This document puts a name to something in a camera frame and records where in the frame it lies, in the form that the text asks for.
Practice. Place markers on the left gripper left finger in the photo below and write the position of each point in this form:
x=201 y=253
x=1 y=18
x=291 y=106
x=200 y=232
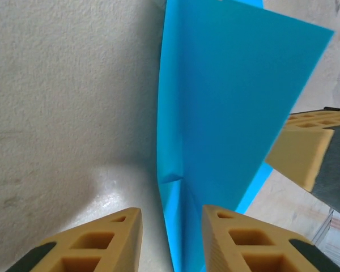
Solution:
x=88 y=246

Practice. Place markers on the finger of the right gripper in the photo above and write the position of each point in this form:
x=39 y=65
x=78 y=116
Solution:
x=303 y=153
x=334 y=114

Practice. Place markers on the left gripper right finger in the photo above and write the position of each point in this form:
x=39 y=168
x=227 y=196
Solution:
x=258 y=246

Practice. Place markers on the blue paper sheet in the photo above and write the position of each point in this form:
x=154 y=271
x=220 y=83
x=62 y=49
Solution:
x=229 y=99

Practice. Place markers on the aluminium table edge rail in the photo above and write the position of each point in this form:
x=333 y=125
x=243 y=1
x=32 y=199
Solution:
x=323 y=229

